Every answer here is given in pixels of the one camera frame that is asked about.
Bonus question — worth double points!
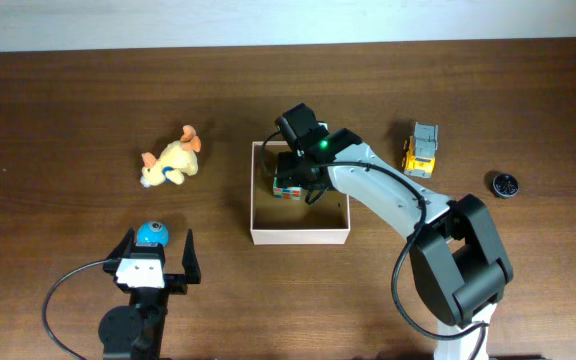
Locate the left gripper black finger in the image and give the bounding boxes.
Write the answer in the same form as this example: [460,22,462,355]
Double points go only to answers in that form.
[182,229,202,284]
[106,228,135,260]

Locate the multicolour puzzle cube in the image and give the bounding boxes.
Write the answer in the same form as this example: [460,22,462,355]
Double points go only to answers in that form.
[273,186,303,200]

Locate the yellow grey toy truck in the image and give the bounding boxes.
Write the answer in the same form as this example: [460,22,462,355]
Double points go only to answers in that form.
[402,122,439,178]

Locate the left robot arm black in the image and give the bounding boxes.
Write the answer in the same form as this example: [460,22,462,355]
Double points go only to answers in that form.
[98,221,202,360]

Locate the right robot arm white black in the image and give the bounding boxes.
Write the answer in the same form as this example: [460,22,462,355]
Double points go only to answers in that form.
[275,104,514,359]

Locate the blue ball toy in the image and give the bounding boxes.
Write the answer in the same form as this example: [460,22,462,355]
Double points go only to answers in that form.
[136,221,169,247]

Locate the open cardboard box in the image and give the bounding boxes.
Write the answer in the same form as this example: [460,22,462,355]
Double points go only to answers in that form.
[249,141,351,245]

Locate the yellow plush dog toy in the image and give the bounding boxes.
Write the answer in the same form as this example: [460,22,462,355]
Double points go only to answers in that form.
[140,125,202,188]

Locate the small black round cap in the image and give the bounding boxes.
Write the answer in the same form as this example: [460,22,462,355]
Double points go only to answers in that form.
[491,173,519,199]

